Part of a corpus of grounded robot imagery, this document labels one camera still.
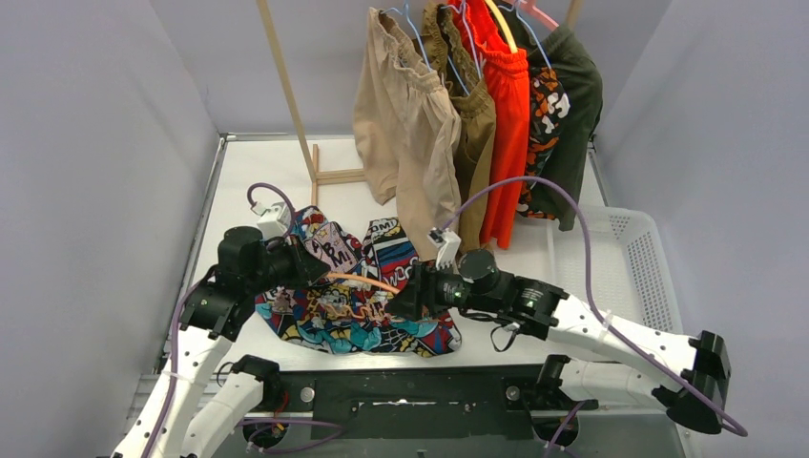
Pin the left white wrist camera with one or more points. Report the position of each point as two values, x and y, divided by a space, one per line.
275 221

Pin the white plastic basket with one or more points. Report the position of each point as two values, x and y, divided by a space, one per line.
630 275

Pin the olive brown shorts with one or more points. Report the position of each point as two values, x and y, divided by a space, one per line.
467 92

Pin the dark green patterned shorts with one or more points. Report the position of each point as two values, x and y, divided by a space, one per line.
565 103

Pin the cream wooden hanger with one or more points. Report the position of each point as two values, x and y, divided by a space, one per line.
500 33

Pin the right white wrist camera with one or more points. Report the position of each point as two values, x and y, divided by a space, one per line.
447 243

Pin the wooden clothes rack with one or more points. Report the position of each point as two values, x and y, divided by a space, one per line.
311 155

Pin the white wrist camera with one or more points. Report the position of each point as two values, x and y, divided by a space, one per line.
275 221
447 243

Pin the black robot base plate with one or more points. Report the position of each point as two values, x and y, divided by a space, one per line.
477 411

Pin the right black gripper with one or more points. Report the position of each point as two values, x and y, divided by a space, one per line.
422 293

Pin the comic print shorts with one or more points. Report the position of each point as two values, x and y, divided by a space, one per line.
343 317

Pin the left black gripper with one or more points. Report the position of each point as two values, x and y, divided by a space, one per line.
304 262

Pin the beige shorts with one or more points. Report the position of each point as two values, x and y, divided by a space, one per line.
406 132

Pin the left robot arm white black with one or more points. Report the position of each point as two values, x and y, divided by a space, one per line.
205 325

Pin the wooden clothes hanger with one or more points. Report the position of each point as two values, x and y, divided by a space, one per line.
356 278

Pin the red orange shorts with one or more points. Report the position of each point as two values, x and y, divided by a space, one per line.
510 94

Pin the pink plastic hanger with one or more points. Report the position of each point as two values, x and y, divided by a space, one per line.
530 7

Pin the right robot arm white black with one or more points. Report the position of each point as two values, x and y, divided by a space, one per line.
611 360

